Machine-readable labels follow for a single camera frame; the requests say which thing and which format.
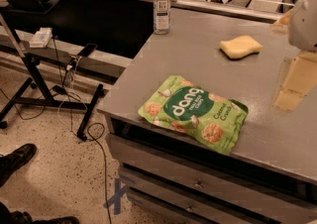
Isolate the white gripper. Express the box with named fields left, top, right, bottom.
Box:
left=273, top=0, right=317, bottom=111

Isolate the clear plastic water bottle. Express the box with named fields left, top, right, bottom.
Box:
left=154, top=0, right=170, bottom=35

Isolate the green rice chip bag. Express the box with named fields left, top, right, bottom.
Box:
left=138, top=75, right=249, bottom=156

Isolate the yellow sponge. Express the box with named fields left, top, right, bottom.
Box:
left=220, top=36, right=263, bottom=59

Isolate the black smartphone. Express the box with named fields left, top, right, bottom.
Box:
left=78, top=43, right=97, bottom=57

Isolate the blue tape cross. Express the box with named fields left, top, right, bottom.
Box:
left=104, top=174, right=136, bottom=215

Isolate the white small box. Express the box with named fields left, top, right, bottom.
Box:
left=29, top=28, right=53, bottom=49

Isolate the black metal stand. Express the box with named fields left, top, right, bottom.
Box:
left=0, top=0, right=103, bottom=141

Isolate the black shoe lower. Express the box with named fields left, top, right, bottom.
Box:
left=11, top=211, right=80, bottom=224

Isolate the black floor cable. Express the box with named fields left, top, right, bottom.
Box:
left=86, top=122, right=113, bottom=224

